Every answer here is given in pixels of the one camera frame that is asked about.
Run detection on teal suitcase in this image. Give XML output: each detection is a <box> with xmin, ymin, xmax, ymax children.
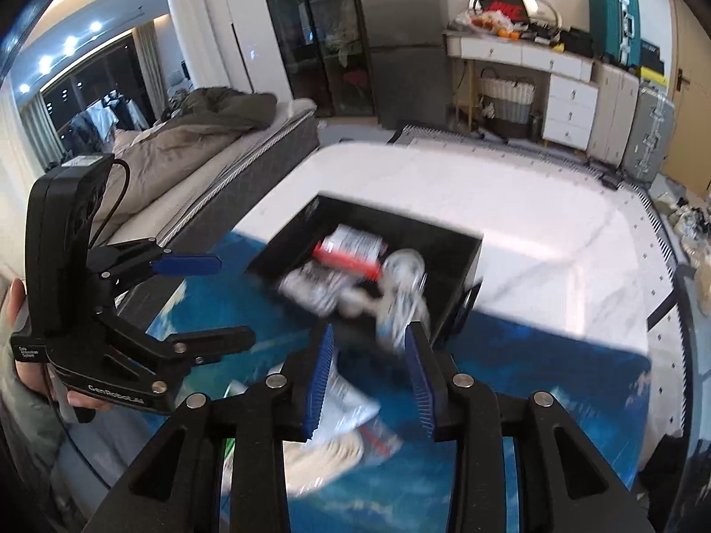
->
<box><xmin>588</xmin><ymin>0</ymin><xmax>641</xmax><ymax>68</ymax></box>

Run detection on green medicine sachet pack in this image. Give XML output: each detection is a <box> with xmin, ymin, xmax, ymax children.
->
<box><xmin>222</xmin><ymin>438</ymin><xmax>235</xmax><ymax>493</ymax></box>

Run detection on white vanity desk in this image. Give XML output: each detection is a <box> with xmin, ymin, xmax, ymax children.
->
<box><xmin>445</xmin><ymin>32</ymin><xmax>594</xmax><ymax>123</ymax></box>

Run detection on dark glass display cabinet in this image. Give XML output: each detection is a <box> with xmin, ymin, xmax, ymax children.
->
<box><xmin>266</xmin><ymin>0</ymin><xmax>374</xmax><ymax>117</ymax></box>

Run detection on white cable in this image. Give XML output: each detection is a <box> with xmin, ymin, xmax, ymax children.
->
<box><xmin>373</xmin><ymin>248</ymin><xmax>431</xmax><ymax>354</ymax></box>

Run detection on woven laundry basket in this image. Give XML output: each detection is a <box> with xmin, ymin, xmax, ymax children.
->
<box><xmin>479</xmin><ymin>68</ymin><xmax>536</xmax><ymax>139</ymax></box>

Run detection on black open storage box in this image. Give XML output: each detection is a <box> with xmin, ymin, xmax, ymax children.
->
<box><xmin>247</xmin><ymin>194</ymin><xmax>482</xmax><ymax>354</ymax></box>

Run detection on grey refrigerator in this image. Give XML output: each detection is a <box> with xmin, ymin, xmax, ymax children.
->
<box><xmin>357</xmin><ymin>0</ymin><xmax>451</xmax><ymax>129</ymax></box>

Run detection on red-striped bag of rope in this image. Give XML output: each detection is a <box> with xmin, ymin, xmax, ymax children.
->
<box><xmin>283</xmin><ymin>418</ymin><xmax>403</xmax><ymax>498</ymax></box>

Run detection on white drawer unit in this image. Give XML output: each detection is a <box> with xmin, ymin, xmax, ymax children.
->
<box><xmin>542</xmin><ymin>75</ymin><xmax>598</xmax><ymax>151</ymax></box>

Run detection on bagged white adidas laces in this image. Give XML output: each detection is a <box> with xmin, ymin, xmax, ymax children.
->
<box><xmin>277</xmin><ymin>260</ymin><xmax>362</xmax><ymax>318</ymax></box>

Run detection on silver grey suitcase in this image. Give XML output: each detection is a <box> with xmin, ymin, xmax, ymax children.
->
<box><xmin>621</xmin><ymin>85</ymin><xmax>675</xmax><ymax>185</ymax></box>

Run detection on beige suitcase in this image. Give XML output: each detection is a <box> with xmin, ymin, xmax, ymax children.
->
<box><xmin>587</xmin><ymin>60</ymin><xmax>640</xmax><ymax>167</ymax></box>

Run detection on arched vanity mirror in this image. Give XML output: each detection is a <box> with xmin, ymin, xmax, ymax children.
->
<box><xmin>467</xmin><ymin>0</ymin><xmax>563</xmax><ymax>32</ymax></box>

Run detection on white grey printed pouch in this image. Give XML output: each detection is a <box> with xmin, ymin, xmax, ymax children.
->
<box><xmin>304</xmin><ymin>358</ymin><xmax>381</xmax><ymax>448</ymax></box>

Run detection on olive green blanket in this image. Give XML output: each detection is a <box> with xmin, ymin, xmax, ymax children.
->
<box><xmin>159</xmin><ymin>87</ymin><xmax>277</xmax><ymax>135</ymax></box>

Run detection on grey sofa bed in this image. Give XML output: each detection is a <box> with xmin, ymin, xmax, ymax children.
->
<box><xmin>104</xmin><ymin>87</ymin><xmax>321</xmax><ymax>318</ymax></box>

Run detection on blue sky pattern mat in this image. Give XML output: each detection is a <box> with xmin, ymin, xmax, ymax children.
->
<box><xmin>148</xmin><ymin>232</ymin><xmax>651</xmax><ymax>532</ymax></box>

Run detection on wooden door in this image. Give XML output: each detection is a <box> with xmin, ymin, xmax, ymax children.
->
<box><xmin>664</xmin><ymin>0</ymin><xmax>711</xmax><ymax>197</ymax></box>

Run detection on person's left hand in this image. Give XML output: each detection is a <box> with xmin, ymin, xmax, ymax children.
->
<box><xmin>4</xmin><ymin>278</ymin><xmax>116</xmax><ymax>414</ymax></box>

